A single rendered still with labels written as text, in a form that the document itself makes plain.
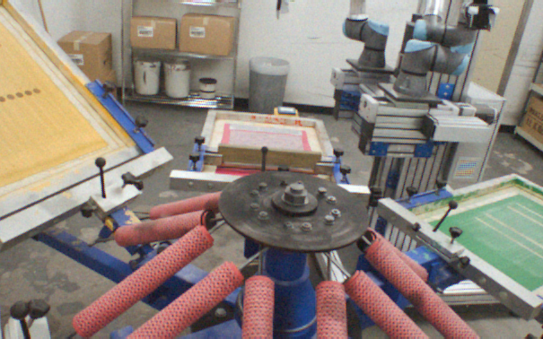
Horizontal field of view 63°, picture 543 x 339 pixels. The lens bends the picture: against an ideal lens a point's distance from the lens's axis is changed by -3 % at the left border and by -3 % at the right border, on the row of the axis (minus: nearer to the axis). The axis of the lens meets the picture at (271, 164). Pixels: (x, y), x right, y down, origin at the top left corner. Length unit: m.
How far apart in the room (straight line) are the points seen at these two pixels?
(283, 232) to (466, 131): 1.43
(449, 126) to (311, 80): 3.59
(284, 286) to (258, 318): 0.20
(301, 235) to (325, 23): 4.69
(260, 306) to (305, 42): 4.78
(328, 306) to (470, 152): 1.85
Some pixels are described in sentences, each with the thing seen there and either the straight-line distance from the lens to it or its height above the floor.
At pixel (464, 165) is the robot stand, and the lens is 2.55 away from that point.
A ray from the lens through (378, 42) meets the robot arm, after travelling 2.50.
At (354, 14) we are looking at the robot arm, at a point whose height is 1.50.
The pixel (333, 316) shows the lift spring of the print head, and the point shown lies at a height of 1.23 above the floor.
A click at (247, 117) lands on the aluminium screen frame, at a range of 2.32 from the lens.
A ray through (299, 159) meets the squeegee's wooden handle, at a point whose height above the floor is 1.03.
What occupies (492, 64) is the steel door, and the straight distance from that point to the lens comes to 6.18.
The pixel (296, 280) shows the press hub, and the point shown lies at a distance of 0.97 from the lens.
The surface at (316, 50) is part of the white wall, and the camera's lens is 5.44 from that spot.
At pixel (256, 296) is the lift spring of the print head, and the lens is 0.78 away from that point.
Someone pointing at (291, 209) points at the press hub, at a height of 1.32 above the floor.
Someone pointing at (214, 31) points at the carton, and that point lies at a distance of 4.90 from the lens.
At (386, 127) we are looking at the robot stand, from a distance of 2.10.
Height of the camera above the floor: 1.76
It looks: 25 degrees down
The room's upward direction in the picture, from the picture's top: 7 degrees clockwise
